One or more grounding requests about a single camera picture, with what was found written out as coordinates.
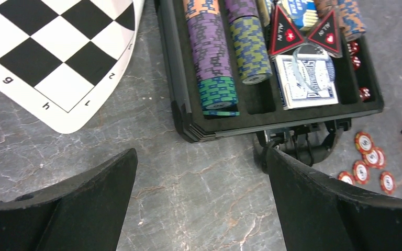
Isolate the blue backed card deck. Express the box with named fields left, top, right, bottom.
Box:
left=274, top=54, right=339, bottom=110

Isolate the teal poker chip stack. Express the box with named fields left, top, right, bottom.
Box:
left=197, top=76, right=240, bottom=117

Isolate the black white checkerboard mat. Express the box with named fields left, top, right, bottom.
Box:
left=0, top=0, right=144, bottom=134

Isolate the orange poker chip stack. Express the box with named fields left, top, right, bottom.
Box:
left=182, top=0, right=220, bottom=19

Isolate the all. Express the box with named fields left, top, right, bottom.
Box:
left=269, top=4, right=306, bottom=56
left=307, top=9, right=342, bottom=58

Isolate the clear dealer button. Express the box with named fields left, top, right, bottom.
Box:
left=292, top=43, right=336, bottom=93

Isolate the purple poker chip stack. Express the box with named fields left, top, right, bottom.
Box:
left=186, top=0, right=261, bottom=82

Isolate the red five poker chip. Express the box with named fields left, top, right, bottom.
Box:
left=362, top=146, right=386, bottom=169
left=352, top=160, right=370, bottom=185
left=379, top=171, right=396, bottom=195
left=337, top=171, right=356, bottom=185
left=354, top=131, right=374, bottom=154

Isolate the red dice group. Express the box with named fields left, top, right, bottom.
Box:
left=347, top=41, right=372, bottom=102

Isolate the green white chip stack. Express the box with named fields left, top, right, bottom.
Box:
left=230, top=16, right=272, bottom=85

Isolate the blue boxed card deck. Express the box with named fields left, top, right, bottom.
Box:
left=281, top=0, right=319, bottom=31

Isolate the brown poker chip stack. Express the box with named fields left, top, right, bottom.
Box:
left=314, top=0, right=367, bottom=41

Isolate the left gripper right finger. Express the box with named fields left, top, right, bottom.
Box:
left=266, top=149, right=402, bottom=250

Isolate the black poker set case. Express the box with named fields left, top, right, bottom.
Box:
left=154, top=1, right=384, bottom=164

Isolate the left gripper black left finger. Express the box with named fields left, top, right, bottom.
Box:
left=0, top=149, right=138, bottom=250

